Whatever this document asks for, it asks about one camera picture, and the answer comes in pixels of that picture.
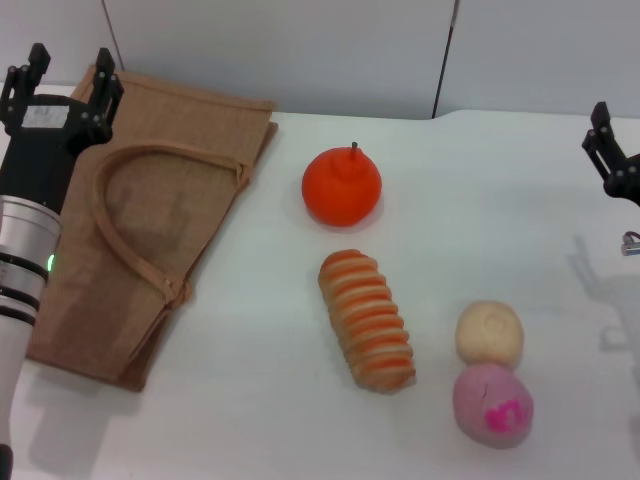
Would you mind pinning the brown woven handbag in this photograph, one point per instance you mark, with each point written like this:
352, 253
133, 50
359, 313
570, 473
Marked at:
165, 210

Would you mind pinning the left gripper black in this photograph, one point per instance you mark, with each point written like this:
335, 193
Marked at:
45, 145

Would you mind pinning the pink bun with magenta mark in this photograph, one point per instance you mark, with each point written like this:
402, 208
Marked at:
492, 405

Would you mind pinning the orange toy fruit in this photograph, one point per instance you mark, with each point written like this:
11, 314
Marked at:
340, 190

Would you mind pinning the left robot arm silver white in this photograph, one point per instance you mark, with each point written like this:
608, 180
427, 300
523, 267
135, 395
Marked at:
22, 260

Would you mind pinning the striped orange bread loaf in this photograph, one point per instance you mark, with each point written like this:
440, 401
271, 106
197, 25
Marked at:
367, 320

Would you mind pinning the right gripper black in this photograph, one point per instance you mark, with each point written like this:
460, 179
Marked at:
627, 182

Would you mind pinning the beige round bun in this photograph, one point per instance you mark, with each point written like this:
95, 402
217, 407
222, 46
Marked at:
490, 332

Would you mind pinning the dark vertical wall strip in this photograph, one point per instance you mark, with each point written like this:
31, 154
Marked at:
444, 60

